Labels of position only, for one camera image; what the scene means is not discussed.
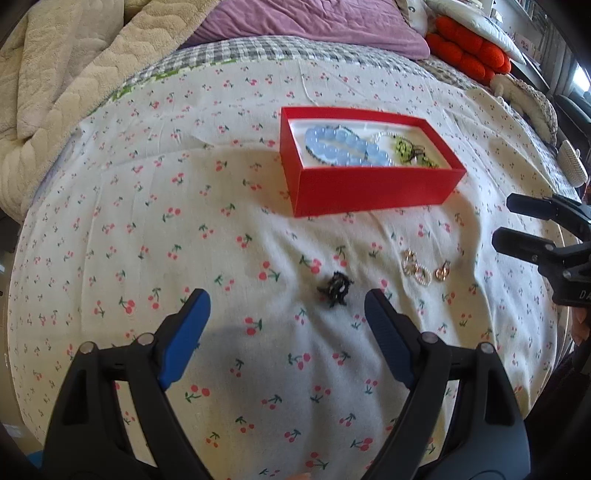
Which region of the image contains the beige quilted blanket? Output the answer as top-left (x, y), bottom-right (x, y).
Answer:
top-left (1, 0), bottom-right (217, 222)

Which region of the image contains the light blue bead bracelet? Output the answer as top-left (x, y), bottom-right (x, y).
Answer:
top-left (303, 126), bottom-right (395, 168)

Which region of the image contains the white floral pillow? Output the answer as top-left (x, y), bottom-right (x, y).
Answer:
top-left (393, 0), bottom-right (528, 66)

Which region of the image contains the black hair claw clip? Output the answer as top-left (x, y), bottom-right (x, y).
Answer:
top-left (317, 271), bottom-right (355, 308)

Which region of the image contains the purple pillow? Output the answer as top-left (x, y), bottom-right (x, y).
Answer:
top-left (184, 0), bottom-right (430, 60)

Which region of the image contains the green bead keychain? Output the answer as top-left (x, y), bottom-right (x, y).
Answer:
top-left (393, 135), bottom-right (440, 169)

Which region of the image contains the red cardboard box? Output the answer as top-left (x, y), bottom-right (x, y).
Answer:
top-left (280, 106), bottom-right (467, 217)

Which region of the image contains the gold heart earring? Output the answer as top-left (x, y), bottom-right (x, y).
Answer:
top-left (434, 260), bottom-right (451, 282)

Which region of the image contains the gold pearl ring earring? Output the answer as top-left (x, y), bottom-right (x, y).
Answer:
top-left (402, 249), bottom-right (432, 287)

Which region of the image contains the cherry print bed sheet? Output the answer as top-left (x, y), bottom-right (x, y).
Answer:
top-left (8, 59), bottom-right (572, 479)

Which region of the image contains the red knotted cushion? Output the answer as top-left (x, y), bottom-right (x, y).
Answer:
top-left (426, 16), bottom-right (512, 86)

